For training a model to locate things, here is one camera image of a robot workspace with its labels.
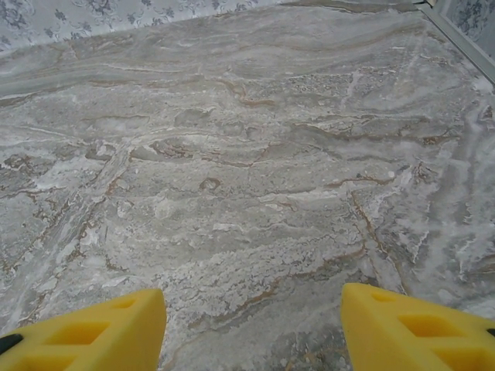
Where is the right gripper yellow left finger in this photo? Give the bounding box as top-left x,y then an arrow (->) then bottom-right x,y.
0,288 -> 168,371

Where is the aluminium table side rail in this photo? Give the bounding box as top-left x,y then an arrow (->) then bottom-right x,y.
415,0 -> 495,84

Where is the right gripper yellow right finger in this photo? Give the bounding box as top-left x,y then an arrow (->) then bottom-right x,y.
340,282 -> 495,371

